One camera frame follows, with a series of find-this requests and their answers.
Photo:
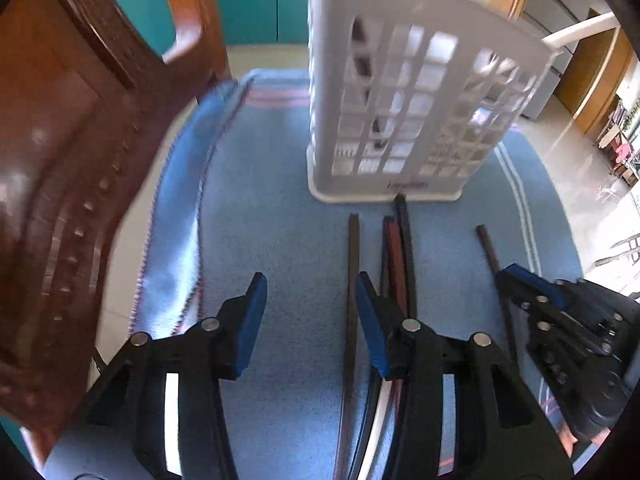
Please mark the carved wooden chair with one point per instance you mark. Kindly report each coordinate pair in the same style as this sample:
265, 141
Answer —
65, 160

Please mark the teal base cabinets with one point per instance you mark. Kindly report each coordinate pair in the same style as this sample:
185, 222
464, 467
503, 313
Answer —
250, 0

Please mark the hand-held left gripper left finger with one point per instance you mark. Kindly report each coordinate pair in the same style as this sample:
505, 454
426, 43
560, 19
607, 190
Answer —
250, 330

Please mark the pink garment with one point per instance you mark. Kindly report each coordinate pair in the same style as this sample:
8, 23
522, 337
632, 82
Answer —
622, 151

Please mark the brown wooden door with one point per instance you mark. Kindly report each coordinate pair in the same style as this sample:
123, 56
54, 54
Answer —
585, 80

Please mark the white plastic utensil basket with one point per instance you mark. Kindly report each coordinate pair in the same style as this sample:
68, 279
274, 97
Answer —
400, 0

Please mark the black chopstick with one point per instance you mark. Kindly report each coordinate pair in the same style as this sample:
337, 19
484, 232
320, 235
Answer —
361, 65

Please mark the dark brown chopstick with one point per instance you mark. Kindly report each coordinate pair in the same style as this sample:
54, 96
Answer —
492, 255

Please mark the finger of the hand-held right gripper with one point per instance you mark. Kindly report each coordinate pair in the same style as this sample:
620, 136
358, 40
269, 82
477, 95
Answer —
552, 355
535, 287

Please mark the white chopstick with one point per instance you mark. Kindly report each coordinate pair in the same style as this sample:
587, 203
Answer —
585, 27

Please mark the blue striped cloth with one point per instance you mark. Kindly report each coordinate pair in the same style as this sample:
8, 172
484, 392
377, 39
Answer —
280, 210

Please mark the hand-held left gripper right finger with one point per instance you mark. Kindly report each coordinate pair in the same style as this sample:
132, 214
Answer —
375, 325

